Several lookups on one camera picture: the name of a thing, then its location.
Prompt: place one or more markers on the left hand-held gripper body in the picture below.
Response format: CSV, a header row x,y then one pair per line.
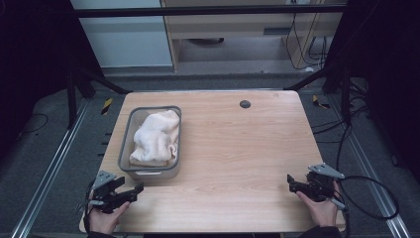
x,y
105,191

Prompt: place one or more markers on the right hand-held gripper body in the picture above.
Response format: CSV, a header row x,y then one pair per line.
x,y
321,183

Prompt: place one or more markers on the person's left hand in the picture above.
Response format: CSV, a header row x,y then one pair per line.
x,y
106,219

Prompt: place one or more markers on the person's right hand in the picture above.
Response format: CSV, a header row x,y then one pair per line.
x,y
322,211

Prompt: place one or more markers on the grey plastic bin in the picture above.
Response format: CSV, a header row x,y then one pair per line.
x,y
127,155

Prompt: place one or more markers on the white towel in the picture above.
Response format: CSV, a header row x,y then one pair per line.
x,y
155,139

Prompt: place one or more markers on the yellow black floor tape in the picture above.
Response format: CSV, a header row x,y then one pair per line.
x,y
319,103
106,106

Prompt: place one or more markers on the dark round table grommet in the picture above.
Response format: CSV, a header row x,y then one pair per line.
x,y
245,104

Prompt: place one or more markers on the black curtain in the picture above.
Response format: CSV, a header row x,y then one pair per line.
x,y
29,59
389,66

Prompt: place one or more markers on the white cabinet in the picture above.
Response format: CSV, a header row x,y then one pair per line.
x,y
125,43

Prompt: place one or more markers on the light wooden desk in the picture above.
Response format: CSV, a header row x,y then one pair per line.
x,y
231,24

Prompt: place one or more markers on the aluminium floor rail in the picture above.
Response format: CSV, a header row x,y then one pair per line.
x,y
49,172
369,172

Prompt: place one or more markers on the black frame strut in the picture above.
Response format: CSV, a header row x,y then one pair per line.
x,y
71,99
345,95

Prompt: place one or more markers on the black horizontal frame bar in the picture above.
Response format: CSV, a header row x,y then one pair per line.
x,y
198,11

